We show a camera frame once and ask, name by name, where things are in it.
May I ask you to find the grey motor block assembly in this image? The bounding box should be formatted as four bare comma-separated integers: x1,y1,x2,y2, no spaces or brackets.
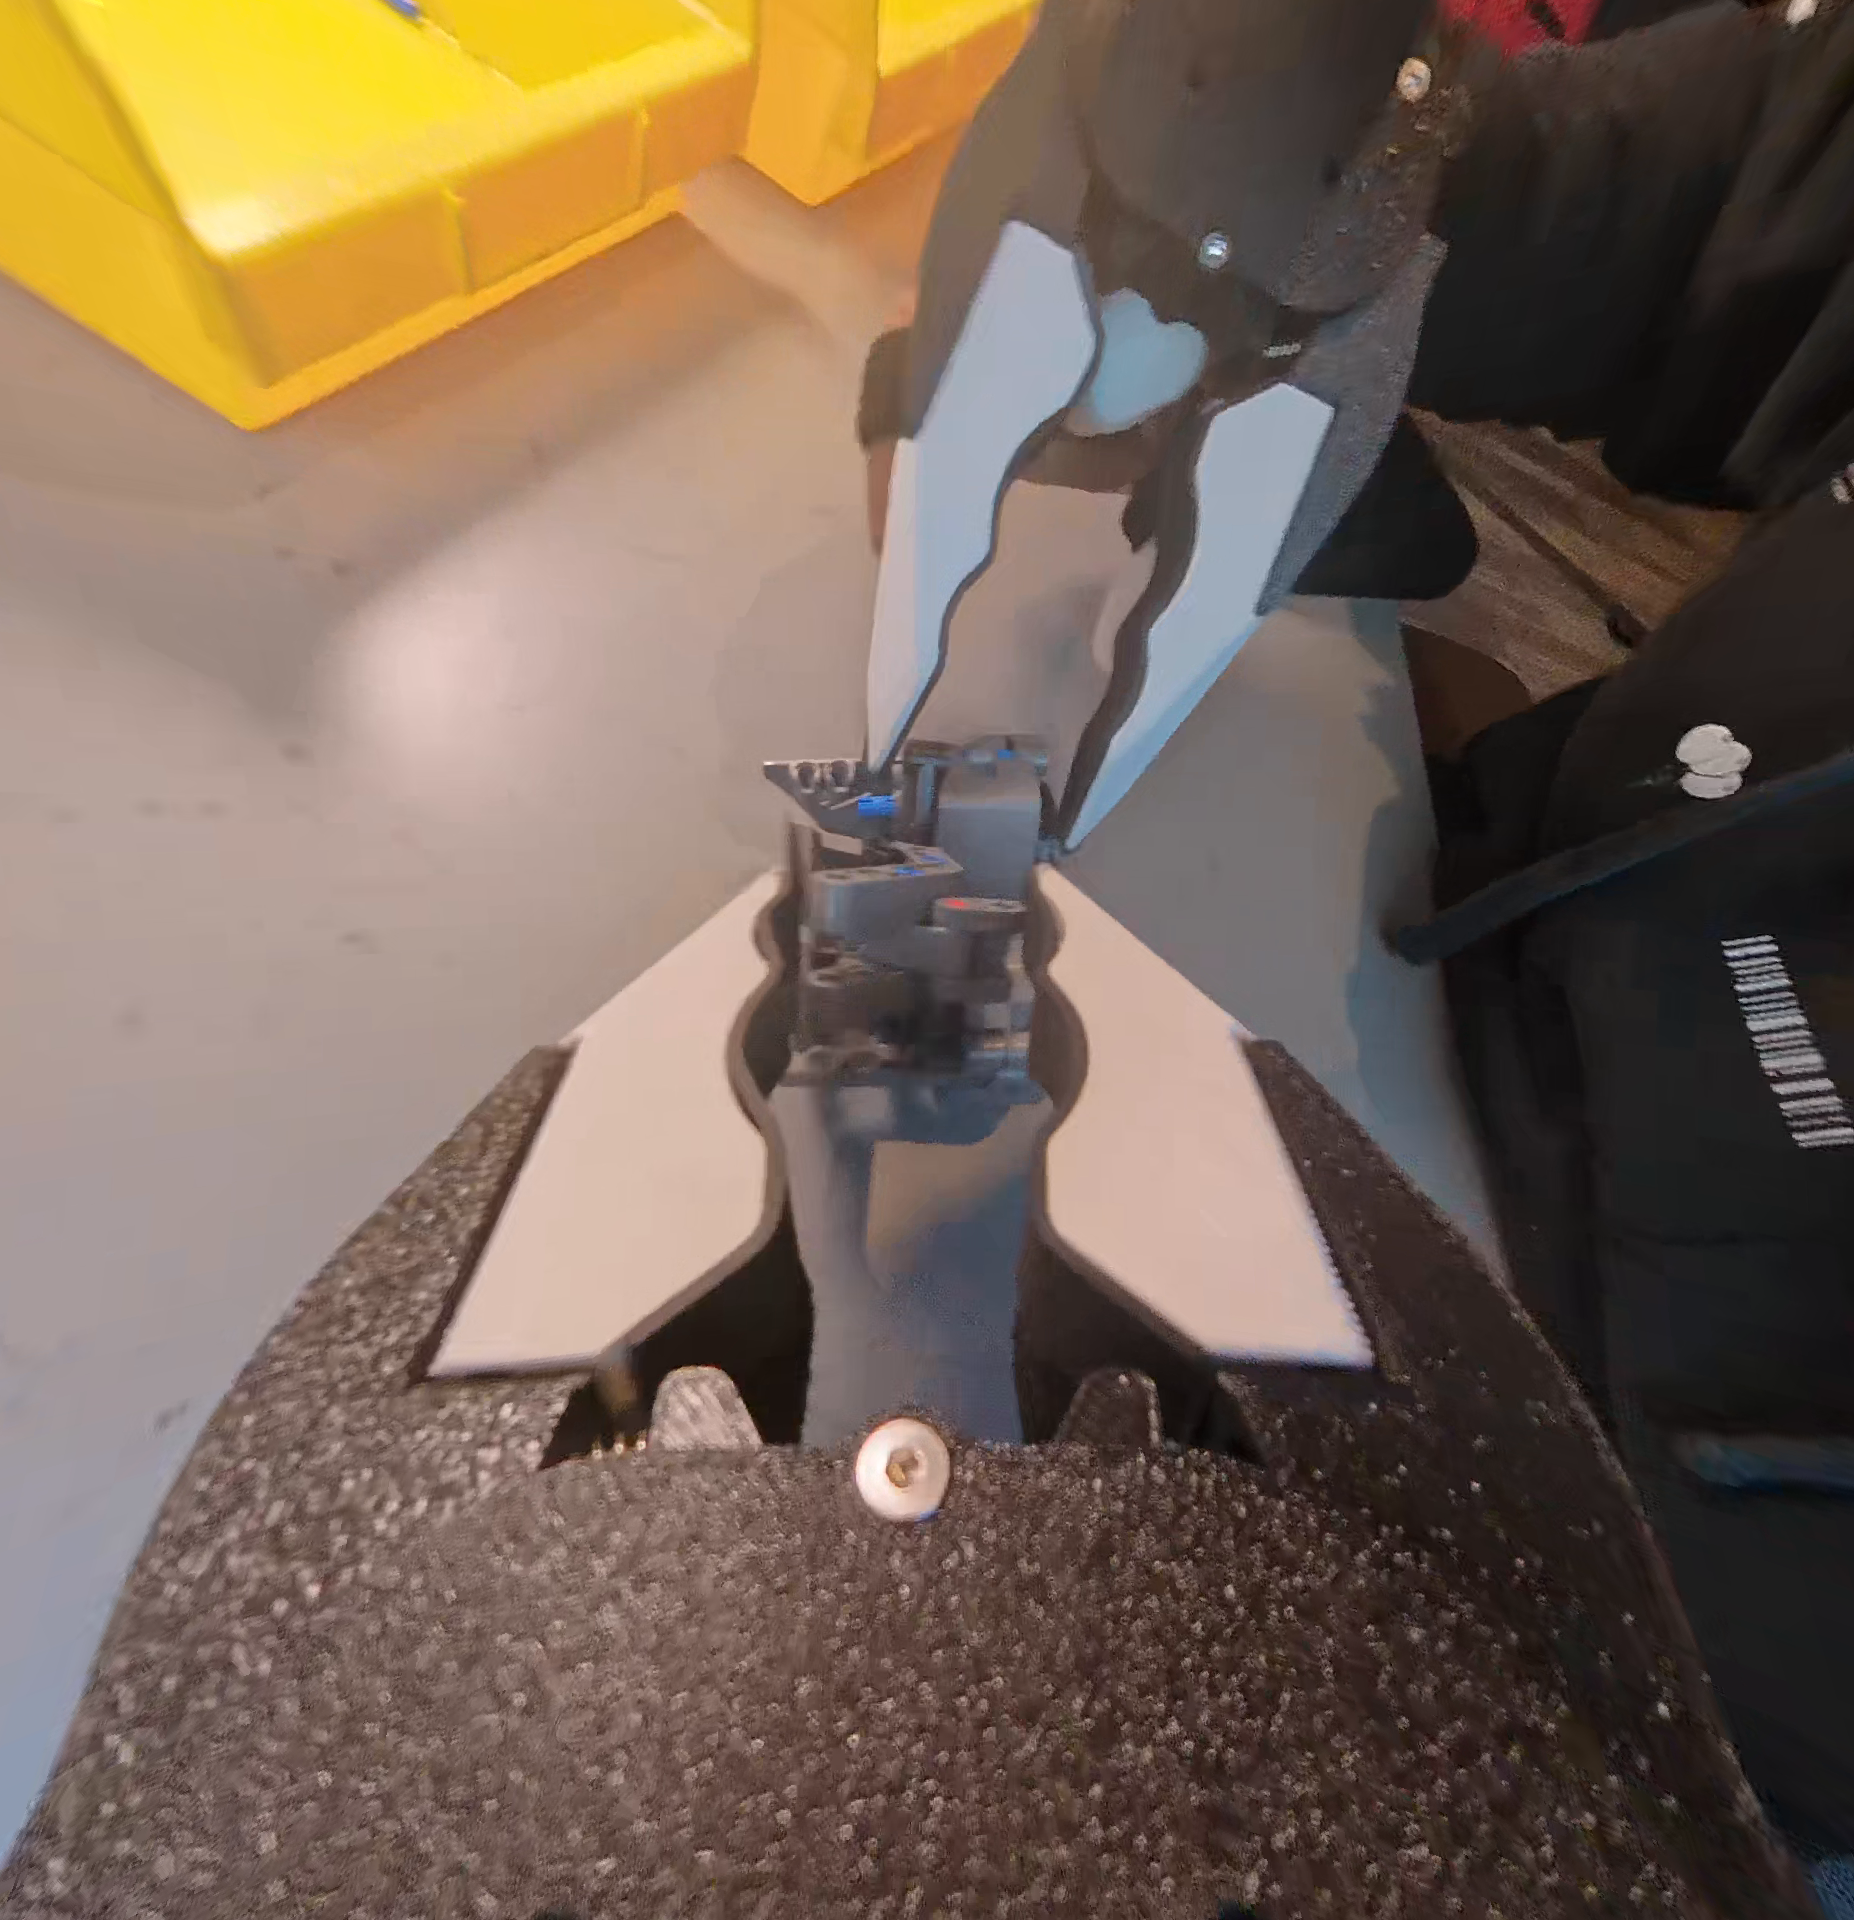
760,733,1059,1150

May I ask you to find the dark grey brick beam assembly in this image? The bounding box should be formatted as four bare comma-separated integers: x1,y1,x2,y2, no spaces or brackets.
760,754,904,843

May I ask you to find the yellow plastic parts bin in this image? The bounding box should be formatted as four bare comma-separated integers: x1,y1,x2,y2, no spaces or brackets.
0,0,757,435
745,0,1042,209

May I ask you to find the person's black hoodie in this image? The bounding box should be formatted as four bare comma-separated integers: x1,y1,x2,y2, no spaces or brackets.
1392,449,1854,1862

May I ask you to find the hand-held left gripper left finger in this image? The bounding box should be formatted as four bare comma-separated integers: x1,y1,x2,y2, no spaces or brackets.
423,863,797,1378

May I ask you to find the grey desk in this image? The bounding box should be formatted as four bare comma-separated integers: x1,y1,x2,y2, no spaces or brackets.
0,150,1514,1890

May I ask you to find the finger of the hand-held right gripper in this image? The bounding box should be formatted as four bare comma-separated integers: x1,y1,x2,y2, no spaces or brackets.
1056,379,1339,861
863,221,1104,776

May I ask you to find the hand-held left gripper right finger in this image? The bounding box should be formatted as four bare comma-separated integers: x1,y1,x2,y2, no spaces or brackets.
1026,863,1378,1372

